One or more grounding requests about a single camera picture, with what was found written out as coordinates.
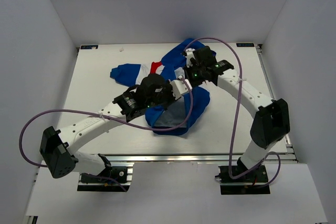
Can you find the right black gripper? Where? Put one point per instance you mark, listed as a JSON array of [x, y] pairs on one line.
[[188, 71]]

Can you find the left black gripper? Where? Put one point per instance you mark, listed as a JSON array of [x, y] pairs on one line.
[[167, 86]]

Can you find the blue white red jacket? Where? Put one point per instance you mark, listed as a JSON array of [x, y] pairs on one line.
[[169, 67]]

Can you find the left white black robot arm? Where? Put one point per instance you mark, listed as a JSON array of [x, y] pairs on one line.
[[60, 149]]

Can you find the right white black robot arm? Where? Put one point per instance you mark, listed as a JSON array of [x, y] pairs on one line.
[[270, 117]]

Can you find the right blue table sticker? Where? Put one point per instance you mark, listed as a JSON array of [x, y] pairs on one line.
[[245, 44]]

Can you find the blue table sticker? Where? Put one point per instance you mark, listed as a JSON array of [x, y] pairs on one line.
[[88, 47], [245, 44]]

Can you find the left blue table sticker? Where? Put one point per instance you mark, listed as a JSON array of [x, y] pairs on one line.
[[88, 47]]

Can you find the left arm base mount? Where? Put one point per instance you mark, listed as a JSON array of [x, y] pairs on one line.
[[111, 179]]

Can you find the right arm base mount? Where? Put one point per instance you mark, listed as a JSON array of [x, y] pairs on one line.
[[252, 183]]

